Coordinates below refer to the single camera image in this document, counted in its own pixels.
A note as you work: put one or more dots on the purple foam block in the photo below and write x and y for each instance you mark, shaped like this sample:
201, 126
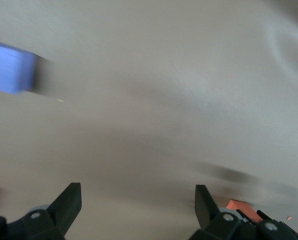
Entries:
9, 67

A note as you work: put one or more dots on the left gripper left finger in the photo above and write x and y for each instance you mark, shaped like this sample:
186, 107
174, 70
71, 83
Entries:
66, 207

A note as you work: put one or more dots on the orange foam block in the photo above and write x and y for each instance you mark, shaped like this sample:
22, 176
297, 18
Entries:
239, 206

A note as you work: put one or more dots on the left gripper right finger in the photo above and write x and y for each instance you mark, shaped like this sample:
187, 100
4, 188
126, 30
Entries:
205, 210

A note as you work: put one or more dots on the brown table cover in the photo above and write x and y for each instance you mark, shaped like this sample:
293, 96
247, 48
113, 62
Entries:
149, 112

